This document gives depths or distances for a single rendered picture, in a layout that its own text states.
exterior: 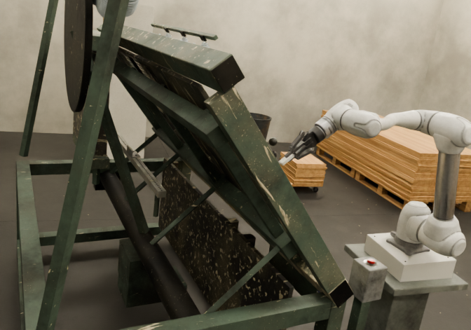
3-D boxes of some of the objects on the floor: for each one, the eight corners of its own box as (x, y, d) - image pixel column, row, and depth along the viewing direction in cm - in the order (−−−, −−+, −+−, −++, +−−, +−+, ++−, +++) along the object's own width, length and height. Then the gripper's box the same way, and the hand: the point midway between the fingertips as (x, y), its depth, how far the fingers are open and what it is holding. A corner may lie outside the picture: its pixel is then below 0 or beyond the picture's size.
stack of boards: (471, 212, 591) (488, 155, 570) (405, 213, 557) (420, 153, 536) (365, 155, 814) (374, 113, 793) (313, 153, 780) (322, 109, 759)
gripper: (319, 122, 200) (278, 155, 196) (330, 144, 206) (290, 176, 202) (309, 118, 206) (270, 150, 202) (320, 140, 213) (282, 171, 209)
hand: (286, 159), depth 203 cm, fingers closed
